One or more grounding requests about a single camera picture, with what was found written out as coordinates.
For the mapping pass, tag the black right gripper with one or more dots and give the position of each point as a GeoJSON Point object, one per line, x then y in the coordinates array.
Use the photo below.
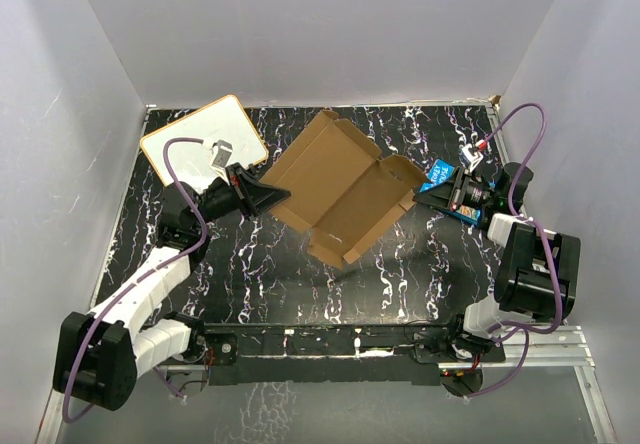
{"type": "Point", "coordinates": [444, 195]}

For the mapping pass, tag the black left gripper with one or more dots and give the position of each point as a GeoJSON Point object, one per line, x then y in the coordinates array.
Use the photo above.
{"type": "Point", "coordinates": [267, 193]}

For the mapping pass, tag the brown cardboard paper box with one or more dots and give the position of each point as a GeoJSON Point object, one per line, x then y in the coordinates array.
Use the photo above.
{"type": "Point", "coordinates": [344, 193]}

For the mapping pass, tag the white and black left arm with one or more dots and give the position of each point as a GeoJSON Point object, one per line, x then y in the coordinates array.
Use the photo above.
{"type": "Point", "coordinates": [101, 354]}

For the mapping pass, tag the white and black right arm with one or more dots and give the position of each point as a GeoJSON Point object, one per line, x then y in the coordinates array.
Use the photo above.
{"type": "Point", "coordinates": [535, 285]}

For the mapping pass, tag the blue treehouse book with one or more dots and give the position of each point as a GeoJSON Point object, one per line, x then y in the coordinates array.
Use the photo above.
{"type": "Point", "coordinates": [439, 173]}

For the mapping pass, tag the small black marker clip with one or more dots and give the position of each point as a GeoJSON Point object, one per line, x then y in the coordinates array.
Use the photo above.
{"type": "Point", "coordinates": [257, 168]}

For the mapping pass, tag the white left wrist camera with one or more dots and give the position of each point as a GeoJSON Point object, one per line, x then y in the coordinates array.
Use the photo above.
{"type": "Point", "coordinates": [220, 152]}

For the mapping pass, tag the white board with wooden frame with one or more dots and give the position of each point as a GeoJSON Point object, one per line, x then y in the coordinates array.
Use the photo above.
{"type": "Point", "coordinates": [177, 147]}

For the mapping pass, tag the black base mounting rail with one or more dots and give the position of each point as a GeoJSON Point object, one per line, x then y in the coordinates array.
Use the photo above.
{"type": "Point", "coordinates": [416, 352]}

